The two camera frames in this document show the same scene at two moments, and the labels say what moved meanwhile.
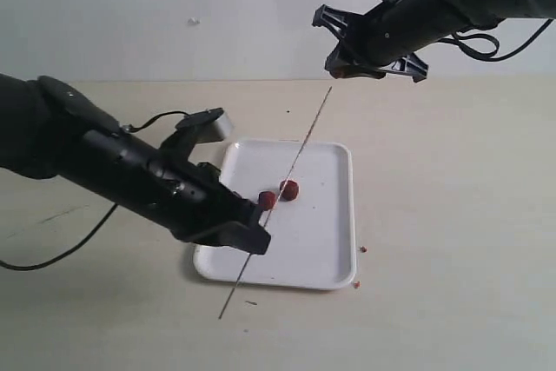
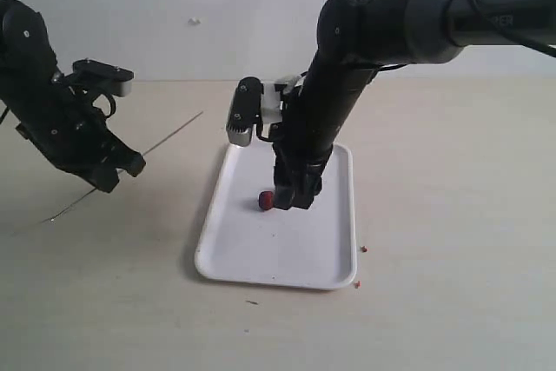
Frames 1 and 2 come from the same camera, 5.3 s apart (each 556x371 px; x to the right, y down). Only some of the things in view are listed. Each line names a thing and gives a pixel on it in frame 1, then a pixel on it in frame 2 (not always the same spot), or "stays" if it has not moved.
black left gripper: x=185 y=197 → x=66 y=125
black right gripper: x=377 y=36 → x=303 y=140
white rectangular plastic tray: x=293 y=208 stays
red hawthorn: x=267 y=200 stays
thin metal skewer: x=277 y=198 → x=146 y=151
